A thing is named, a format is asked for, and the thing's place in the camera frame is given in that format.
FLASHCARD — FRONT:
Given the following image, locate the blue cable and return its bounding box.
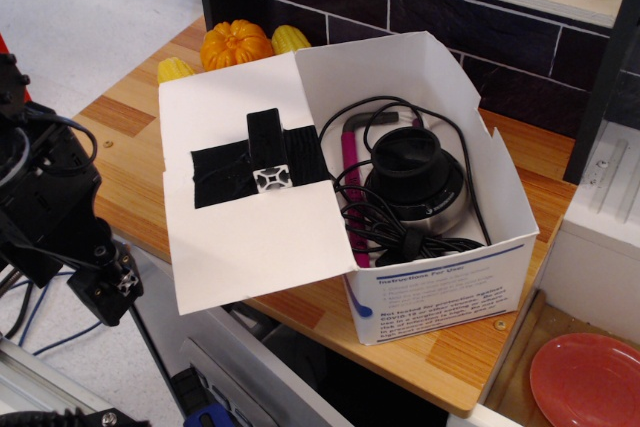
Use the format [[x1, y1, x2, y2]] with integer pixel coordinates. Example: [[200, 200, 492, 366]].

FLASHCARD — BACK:
[[0, 271, 104, 354]]

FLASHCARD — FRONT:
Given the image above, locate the yellow toy corn left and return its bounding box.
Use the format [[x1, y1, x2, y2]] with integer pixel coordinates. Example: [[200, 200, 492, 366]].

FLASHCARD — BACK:
[[157, 57, 195, 84]]

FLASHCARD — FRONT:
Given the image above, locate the red plate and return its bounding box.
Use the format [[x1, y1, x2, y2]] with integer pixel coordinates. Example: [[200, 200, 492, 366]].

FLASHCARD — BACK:
[[529, 333, 639, 426]]

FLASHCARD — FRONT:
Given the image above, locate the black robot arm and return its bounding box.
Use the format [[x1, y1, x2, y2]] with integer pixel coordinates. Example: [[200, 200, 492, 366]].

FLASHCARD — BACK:
[[1, 53, 143, 326]]

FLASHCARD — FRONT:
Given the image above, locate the magenta handled hex key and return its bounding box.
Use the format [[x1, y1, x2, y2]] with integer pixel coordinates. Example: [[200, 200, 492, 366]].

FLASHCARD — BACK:
[[341, 111, 422, 268]]

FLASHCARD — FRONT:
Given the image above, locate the white cardboard box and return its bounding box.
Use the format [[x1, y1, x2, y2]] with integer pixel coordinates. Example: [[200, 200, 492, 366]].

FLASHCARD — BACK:
[[159, 32, 538, 345]]

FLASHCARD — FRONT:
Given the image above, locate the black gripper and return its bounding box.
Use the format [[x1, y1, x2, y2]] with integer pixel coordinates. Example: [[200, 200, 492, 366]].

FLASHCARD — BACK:
[[1, 177, 144, 326]]

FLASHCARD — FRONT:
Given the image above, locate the black handle block on flap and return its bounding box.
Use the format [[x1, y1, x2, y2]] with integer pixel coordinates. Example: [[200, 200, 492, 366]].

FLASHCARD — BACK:
[[246, 109, 330, 194]]

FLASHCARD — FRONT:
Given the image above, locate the black 3D mouse puck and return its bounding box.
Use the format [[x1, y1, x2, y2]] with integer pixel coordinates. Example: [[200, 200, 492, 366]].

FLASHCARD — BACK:
[[365, 127, 468, 236]]

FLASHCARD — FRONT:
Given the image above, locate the yellow toy corn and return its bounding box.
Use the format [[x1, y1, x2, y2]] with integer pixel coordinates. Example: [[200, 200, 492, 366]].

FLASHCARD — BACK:
[[157, 57, 195, 84], [271, 25, 311, 55]]

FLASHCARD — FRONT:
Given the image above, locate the black coiled cable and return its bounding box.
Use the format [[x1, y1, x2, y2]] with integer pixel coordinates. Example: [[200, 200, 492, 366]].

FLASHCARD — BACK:
[[317, 95, 494, 269]]

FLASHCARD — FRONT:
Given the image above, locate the yellow toy corn right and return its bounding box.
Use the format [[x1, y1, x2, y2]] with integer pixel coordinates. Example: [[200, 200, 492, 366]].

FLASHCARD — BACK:
[[271, 25, 311, 55]]

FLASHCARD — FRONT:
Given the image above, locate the white toy oven front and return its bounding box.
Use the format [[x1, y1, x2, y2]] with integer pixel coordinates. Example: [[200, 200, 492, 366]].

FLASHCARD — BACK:
[[132, 248, 376, 426]]

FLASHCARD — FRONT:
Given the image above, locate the orange toy pumpkin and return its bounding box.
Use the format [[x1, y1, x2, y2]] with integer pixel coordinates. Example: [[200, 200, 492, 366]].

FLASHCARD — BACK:
[[200, 19, 274, 71]]

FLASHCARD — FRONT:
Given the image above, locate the white sink unit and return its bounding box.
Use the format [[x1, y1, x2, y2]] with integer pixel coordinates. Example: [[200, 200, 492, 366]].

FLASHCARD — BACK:
[[540, 122, 639, 343]]

